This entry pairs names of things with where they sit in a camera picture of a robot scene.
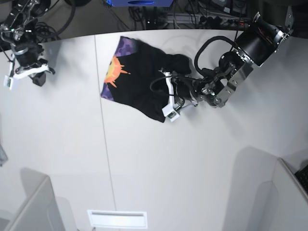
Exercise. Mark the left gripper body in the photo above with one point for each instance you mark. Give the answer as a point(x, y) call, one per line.
point(187, 90)

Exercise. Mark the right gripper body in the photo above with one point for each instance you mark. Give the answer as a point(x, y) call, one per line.
point(28, 56)

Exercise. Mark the black T-shirt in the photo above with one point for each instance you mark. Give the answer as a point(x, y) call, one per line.
point(135, 76)

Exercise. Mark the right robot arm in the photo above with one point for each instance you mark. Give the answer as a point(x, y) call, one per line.
point(20, 30)

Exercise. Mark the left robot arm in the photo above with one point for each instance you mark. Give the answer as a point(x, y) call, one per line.
point(253, 47)

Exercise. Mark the white power strip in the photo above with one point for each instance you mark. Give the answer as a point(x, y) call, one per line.
point(206, 21)

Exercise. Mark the blue box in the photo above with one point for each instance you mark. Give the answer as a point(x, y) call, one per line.
point(139, 3)

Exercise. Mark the white partition panel left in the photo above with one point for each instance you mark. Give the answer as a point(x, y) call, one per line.
point(41, 210)

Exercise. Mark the white partition panel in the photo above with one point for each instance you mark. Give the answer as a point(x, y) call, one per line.
point(41, 210)
point(281, 204)

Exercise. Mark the white table slot plate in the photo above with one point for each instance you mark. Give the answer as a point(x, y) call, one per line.
point(118, 219)

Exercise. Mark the black keyboard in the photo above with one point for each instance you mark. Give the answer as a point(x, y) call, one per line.
point(302, 176)

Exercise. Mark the white partition panel right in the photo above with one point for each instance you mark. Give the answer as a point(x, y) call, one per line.
point(281, 204)

